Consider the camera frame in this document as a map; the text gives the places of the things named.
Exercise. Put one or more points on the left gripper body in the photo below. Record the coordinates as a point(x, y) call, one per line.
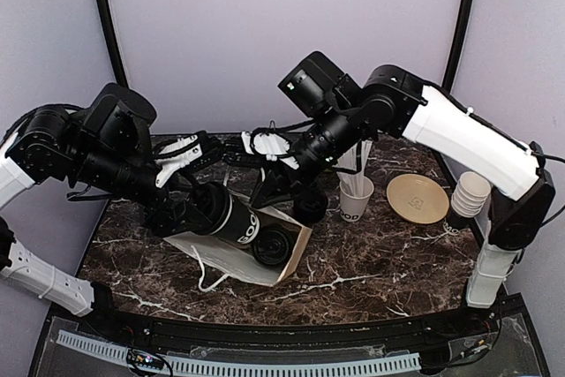
point(153, 216)

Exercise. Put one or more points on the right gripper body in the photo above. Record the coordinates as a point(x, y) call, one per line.
point(297, 181)

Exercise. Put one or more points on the stack of black lids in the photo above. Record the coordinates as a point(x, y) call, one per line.
point(310, 209)

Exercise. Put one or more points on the black paper coffee cup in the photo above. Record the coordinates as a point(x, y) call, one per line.
point(239, 225)

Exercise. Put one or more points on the single black lid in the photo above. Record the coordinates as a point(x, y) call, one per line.
point(273, 246)
point(213, 201)

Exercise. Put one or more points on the brown paper bag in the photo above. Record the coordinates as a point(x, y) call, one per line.
point(236, 261)

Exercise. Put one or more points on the stack of paper cups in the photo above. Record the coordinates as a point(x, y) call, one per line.
point(466, 201)

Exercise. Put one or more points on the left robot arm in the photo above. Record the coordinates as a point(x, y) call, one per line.
point(107, 145)

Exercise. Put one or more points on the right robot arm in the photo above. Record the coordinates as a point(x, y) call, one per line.
point(340, 113)

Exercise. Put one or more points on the bundle of white wrapped straws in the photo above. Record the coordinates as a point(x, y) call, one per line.
point(352, 168)

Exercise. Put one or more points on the white cup holding straws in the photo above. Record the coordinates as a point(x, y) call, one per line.
point(353, 207)

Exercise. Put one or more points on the beige plate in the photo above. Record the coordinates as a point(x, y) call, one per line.
point(417, 199)

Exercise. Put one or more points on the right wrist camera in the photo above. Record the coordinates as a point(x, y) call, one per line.
point(258, 148)

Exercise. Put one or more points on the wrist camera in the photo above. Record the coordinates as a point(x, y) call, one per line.
point(192, 153)
point(258, 148)

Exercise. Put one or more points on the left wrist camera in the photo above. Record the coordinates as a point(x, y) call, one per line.
point(192, 153)

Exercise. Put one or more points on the left black frame post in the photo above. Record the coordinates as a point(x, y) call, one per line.
point(111, 42)

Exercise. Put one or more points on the black frame post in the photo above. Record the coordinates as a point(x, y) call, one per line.
point(456, 49)
point(111, 42)

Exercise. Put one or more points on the right black frame post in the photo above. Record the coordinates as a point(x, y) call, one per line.
point(456, 49)

